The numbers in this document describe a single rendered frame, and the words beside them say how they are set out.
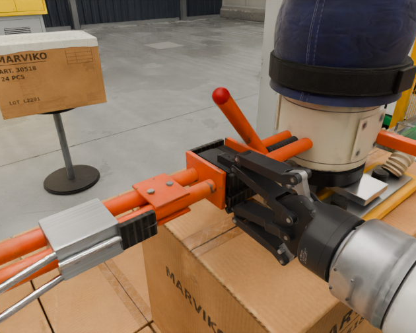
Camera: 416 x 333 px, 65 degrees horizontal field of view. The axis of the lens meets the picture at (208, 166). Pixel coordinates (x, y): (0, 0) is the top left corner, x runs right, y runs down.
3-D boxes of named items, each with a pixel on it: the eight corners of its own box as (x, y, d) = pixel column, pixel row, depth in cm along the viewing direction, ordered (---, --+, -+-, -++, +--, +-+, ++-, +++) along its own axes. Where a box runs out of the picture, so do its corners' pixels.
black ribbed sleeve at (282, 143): (289, 143, 58) (290, 134, 57) (298, 147, 57) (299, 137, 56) (263, 154, 54) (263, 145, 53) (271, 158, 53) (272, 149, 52)
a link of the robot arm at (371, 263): (369, 349, 29) (313, 304, 33) (413, 295, 34) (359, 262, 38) (398, 278, 25) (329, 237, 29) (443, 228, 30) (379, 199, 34)
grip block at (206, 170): (224, 166, 55) (224, 134, 52) (267, 191, 48) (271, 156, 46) (183, 183, 51) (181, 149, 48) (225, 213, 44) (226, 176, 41)
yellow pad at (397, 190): (375, 167, 74) (380, 148, 72) (422, 186, 67) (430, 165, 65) (275, 230, 56) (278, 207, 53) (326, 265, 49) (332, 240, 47)
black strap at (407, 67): (317, 58, 71) (320, 38, 69) (434, 80, 55) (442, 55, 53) (242, 75, 58) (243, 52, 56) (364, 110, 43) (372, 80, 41)
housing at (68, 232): (102, 224, 42) (96, 195, 40) (127, 254, 37) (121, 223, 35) (46, 248, 38) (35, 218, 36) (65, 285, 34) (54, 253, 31)
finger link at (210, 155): (229, 178, 43) (229, 172, 43) (197, 158, 48) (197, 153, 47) (245, 170, 45) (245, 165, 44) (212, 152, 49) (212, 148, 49)
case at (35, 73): (91, 87, 244) (81, 30, 224) (107, 102, 214) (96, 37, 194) (0, 100, 217) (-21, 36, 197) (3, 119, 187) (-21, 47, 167)
